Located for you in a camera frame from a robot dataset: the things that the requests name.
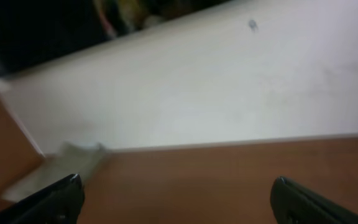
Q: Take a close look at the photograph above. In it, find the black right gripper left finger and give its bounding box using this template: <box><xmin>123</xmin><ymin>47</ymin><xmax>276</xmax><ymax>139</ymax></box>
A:
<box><xmin>0</xmin><ymin>174</ymin><xmax>85</xmax><ymax>224</ymax></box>

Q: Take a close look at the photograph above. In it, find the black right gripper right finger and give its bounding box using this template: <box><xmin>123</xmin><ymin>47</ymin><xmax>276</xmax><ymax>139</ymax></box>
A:
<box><xmin>270</xmin><ymin>176</ymin><xmax>358</xmax><ymax>224</ymax></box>

